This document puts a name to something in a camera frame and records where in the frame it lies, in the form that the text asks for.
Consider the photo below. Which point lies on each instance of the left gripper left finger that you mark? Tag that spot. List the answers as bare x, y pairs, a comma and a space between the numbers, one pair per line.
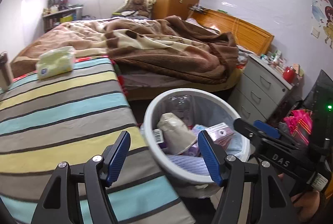
60, 200

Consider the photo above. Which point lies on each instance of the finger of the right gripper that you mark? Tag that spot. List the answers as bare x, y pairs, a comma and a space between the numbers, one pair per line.
267, 129
252, 132

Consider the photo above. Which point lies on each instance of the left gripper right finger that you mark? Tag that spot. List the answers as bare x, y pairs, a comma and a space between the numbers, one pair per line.
269, 202

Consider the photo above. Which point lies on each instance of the white foam net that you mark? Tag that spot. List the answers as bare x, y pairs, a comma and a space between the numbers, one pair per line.
191, 164

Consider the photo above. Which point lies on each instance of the long purple white box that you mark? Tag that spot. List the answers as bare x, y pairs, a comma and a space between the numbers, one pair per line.
159, 139

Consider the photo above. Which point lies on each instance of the white round trash bin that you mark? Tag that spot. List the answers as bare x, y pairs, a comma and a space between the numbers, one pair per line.
199, 110

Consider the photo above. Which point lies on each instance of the right hand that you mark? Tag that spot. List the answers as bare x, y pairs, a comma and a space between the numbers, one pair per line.
309, 206

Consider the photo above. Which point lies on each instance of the pink clothes pile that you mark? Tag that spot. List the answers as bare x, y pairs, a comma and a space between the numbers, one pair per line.
298, 125

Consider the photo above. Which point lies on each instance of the grey drawer cabinet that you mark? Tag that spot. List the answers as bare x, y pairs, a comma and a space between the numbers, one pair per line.
259, 91

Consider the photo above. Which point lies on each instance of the red jar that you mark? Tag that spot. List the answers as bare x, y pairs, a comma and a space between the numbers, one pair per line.
289, 74

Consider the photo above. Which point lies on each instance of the striped table cloth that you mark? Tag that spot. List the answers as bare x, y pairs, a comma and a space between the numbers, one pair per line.
72, 117

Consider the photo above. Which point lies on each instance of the wooden headboard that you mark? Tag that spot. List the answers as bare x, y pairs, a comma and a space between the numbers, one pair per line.
246, 34

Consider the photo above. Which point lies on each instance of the brown fleece blanket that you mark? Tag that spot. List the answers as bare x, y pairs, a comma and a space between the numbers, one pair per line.
170, 47

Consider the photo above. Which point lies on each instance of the green tissue pack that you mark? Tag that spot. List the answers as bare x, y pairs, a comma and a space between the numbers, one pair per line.
55, 62

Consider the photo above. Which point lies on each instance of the brown white thermos cup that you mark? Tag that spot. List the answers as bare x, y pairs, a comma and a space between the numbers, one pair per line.
5, 72

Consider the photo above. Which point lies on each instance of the cluttered shelf desk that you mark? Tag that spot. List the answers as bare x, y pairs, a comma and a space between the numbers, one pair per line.
60, 12

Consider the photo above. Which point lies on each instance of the brown teddy bear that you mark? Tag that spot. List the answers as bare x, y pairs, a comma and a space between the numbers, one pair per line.
138, 6

